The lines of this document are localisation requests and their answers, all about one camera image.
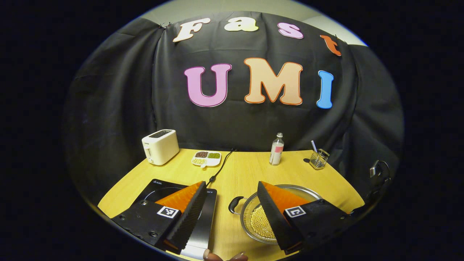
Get black induction cooktop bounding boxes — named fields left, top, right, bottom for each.
left=136, top=179, right=218, bottom=260

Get clear bottle with pink label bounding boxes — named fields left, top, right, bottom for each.
left=269, top=133, right=285, bottom=166

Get steel pot with black handles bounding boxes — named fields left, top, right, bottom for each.
left=228, top=184, right=323, bottom=245

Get wire mesh holder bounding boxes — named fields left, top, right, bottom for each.
left=309, top=149, right=330, bottom=170

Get pile of yellow soybeans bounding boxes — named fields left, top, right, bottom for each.
left=249, top=205, right=278, bottom=240

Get black power cable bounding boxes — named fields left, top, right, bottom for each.
left=207, top=148, right=237, bottom=185

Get white divided dish of beans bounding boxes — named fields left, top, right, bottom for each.
left=191, top=151, right=222, bottom=168

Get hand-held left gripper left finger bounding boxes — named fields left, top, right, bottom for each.
left=111, top=181, right=208, bottom=254

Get white toaster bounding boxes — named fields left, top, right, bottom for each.
left=141, top=129, right=180, bottom=166

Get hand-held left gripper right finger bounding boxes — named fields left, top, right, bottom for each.
left=257, top=181, right=357, bottom=255

